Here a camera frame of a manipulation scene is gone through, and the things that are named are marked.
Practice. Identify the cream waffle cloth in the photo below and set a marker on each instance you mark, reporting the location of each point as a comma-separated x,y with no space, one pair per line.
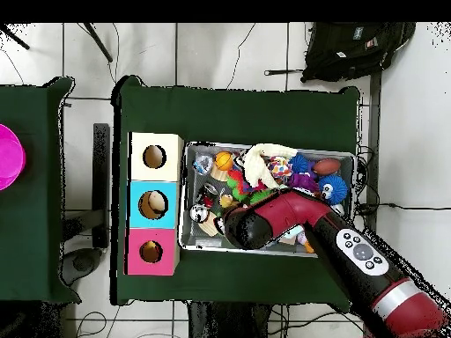
255,165

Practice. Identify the purple spiky monster toy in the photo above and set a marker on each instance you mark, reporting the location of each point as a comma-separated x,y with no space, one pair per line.
302,181

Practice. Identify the yellow duck plush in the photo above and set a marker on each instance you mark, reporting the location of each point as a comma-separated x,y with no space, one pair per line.
150,245

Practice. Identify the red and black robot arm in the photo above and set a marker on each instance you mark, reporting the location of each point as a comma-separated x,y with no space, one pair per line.
292,211

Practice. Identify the wooden box with three holes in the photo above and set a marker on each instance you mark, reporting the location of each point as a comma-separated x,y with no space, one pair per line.
169,172

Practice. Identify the silver mesh bin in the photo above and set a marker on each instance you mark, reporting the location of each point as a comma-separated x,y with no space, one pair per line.
197,243

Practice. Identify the orange toy basketball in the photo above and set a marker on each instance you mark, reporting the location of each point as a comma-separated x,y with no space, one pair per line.
224,161

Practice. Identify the clear bottle with blue label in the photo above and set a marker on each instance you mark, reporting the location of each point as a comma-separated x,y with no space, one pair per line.
203,164

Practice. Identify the polka dot fabric toy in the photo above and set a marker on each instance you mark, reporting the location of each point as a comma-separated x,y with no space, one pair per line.
280,167

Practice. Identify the dark green tablecloth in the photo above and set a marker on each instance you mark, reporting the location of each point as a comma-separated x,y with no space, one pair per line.
246,112
35,229

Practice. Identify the blue spiky ball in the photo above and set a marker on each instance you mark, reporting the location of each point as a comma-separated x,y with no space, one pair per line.
300,163
334,188

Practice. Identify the brown toy football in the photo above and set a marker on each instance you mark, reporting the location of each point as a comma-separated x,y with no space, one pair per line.
327,166

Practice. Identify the black panel on stand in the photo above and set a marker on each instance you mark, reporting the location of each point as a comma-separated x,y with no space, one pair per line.
101,176

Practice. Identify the black backpack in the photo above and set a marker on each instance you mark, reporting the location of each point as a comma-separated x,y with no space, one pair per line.
345,52

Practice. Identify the black tripod leg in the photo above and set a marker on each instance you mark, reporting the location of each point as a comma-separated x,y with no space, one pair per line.
16,38
98,42

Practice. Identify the pink plastic bowl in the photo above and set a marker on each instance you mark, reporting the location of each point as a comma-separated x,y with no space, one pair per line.
10,158

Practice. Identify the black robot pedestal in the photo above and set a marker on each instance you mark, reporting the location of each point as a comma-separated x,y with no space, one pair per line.
229,324

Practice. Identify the grey metal rail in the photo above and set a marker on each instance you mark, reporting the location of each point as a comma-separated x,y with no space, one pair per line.
374,123

